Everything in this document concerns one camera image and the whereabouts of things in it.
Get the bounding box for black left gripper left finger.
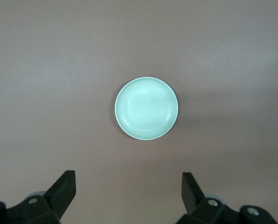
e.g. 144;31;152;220
0;170;77;224

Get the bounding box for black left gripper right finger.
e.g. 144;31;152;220
176;172;278;224

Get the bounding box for brown table mat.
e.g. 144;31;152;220
0;0;278;224

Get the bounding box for pale green round plate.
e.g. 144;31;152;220
114;77;179;141

